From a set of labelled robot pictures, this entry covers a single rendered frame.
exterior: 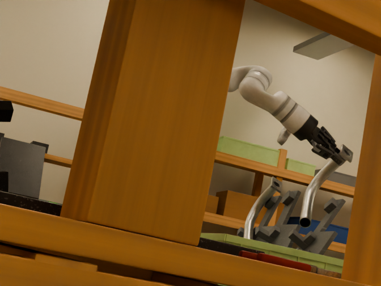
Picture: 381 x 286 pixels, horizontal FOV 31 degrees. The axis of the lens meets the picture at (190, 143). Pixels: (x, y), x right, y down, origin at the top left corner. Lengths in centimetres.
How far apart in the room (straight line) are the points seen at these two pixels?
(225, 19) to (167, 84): 11
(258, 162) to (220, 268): 593
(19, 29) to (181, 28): 610
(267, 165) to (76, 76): 204
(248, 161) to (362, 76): 215
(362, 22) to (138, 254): 40
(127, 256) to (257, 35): 693
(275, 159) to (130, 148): 610
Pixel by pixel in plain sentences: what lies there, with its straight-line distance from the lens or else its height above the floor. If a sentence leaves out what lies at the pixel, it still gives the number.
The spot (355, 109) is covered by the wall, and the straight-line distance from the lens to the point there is 808.
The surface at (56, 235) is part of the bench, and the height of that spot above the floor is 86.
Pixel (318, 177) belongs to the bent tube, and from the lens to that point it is 201.
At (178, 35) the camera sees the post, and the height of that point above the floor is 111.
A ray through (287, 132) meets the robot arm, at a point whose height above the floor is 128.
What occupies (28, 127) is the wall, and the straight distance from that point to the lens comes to 671.
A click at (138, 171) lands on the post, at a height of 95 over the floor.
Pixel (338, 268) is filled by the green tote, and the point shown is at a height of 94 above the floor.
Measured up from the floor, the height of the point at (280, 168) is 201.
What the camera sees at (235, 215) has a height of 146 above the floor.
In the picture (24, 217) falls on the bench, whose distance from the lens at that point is 71.
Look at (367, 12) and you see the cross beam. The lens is 92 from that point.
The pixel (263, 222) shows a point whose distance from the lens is 228.
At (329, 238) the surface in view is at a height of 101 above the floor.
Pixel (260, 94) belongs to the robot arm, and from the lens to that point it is 190.
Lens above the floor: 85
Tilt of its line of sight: 10 degrees up
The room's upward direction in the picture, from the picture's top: 11 degrees clockwise
